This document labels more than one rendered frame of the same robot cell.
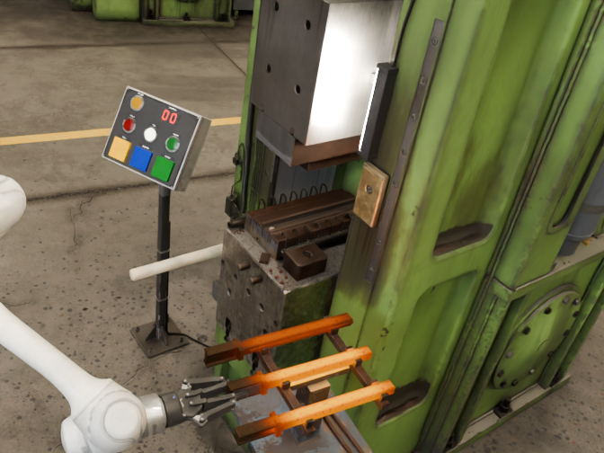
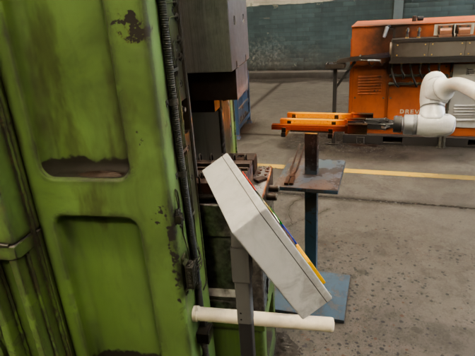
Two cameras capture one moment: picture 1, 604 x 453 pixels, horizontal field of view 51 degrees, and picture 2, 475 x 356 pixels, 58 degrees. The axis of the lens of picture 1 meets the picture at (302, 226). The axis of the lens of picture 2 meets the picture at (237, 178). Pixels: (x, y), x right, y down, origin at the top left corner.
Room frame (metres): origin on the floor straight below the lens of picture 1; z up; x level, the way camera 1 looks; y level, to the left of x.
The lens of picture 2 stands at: (2.59, 1.26, 1.55)
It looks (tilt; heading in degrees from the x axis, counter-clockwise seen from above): 22 degrees down; 234
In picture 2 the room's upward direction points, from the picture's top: 4 degrees counter-clockwise
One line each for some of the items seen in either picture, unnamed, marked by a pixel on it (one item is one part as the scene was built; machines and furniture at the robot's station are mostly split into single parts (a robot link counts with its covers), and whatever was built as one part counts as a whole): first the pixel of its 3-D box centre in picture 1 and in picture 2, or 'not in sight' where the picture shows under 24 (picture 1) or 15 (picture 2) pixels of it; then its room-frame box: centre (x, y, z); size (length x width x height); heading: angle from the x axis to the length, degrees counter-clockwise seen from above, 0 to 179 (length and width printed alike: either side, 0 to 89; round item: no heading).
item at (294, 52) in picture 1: (351, 57); (177, 3); (1.82, -0.05, 1.56); 0.42 x 0.39 x 0.40; 131
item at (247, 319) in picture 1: (310, 285); (201, 232); (1.82, -0.07, 0.69); 0.56 x 0.38 x 0.45; 131
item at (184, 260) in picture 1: (184, 260); (263, 318); (1.91, 0.43, 0.62); 0.44 x 0.05 x 0.05; 131
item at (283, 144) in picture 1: (328, 127); (182, 80); (1.85, -0.03, 1.32); 0.42 x 0.20 x 0.10; 131
